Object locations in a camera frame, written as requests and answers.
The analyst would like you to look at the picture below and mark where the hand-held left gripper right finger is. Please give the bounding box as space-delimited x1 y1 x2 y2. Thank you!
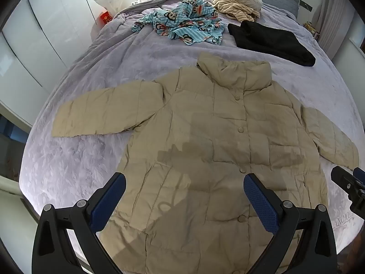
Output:
243 173 337 274

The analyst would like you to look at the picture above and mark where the beige puffer jacket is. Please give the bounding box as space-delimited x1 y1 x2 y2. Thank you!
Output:
52 52 360 274

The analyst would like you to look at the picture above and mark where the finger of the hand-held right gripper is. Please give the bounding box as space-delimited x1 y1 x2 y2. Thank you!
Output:
331 166 365 195

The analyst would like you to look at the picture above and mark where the beige striped garment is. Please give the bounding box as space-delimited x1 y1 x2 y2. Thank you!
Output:
206 0 261 22

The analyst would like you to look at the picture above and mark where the blue monkey print pajamas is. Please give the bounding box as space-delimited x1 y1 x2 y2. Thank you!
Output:
131 0 226 47

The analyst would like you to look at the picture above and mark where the black folded garment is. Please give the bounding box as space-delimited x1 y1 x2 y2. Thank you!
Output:
227 21 316 67

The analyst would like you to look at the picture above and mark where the yellow green box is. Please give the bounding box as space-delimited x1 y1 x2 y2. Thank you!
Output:
303 21 322 40

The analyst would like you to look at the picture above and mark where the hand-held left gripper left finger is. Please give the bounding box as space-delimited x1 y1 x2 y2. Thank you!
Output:
32 172 127 274

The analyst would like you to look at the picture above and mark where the white wardrobe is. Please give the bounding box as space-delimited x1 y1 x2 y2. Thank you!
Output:
0 0 98 127

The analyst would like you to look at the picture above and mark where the lavender plush blanket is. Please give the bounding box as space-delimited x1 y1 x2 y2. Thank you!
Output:
17 0 365 274

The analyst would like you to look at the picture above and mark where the grey curtain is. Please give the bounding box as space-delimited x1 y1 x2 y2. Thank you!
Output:
312 0 344 56

